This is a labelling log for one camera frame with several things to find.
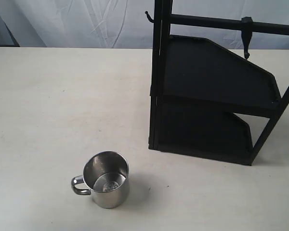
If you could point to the black side hook on post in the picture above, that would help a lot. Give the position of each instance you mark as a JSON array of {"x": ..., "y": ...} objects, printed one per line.
[{"x": 150, "y": 19}]

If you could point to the white backdrop cloth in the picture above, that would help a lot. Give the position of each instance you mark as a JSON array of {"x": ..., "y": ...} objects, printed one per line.
[{"x": 113, "y": 23}]

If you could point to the stainless steel mug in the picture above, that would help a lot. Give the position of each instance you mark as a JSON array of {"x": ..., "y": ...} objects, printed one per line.
[{"x": 105, "y": 178}]

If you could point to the black hanging hook on bar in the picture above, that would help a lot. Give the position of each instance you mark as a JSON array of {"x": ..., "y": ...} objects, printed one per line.
[{"x": 246, "y": 34}]

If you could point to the black metal mug rack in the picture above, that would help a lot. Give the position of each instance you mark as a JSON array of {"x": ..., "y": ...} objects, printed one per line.
[{"x": 207, "y": 101}]

